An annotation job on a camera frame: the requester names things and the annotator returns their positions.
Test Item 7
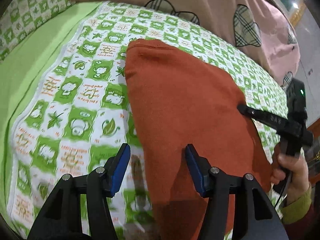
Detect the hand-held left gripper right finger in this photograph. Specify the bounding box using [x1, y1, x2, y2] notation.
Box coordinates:
[184, 144, 289, 240]

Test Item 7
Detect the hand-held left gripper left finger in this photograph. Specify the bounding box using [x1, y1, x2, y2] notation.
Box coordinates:
[27, 143, 131, 240]

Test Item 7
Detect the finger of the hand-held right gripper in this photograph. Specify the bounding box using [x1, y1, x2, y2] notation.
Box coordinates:
[237, 104, 288, 132]

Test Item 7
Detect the orange knitted sweater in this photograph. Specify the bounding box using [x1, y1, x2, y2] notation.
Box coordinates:
[124, 39, 273, 240]

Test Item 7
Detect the person's right forearm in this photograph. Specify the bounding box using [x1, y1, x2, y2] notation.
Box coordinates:
[281, 184, 319, 240]

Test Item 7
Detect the person's right hand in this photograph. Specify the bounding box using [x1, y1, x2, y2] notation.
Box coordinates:
[271, 145, 310, 204]

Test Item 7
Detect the green checkered bed sheet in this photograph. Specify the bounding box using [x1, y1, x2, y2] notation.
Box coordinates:
[5, 1, 304, 240]

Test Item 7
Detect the pink duvet with plaid hearts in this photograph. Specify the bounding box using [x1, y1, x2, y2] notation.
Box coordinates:
[61, 0, 300, 90]

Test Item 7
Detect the plain light green sheet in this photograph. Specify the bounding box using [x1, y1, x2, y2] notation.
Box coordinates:
[0, 1, 105, 230]

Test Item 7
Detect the green checkered pillow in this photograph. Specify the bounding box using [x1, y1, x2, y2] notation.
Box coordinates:
[0, 0, 75, 62]

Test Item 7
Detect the black cable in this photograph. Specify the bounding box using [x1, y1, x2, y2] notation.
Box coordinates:
[274, 167, 293, 208]

